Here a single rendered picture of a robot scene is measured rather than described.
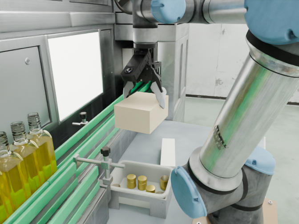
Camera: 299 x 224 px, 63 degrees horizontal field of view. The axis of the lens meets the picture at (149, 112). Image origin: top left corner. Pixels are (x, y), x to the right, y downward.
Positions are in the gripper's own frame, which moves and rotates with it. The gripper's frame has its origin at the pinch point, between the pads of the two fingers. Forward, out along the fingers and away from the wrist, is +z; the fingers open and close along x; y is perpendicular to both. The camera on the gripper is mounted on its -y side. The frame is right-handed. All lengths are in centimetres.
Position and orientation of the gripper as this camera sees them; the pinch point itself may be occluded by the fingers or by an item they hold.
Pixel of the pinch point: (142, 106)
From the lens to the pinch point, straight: 80.1
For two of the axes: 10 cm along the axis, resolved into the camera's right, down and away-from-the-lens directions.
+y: 4.0, -3.3, 8.5
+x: -9.2, -1.5, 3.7
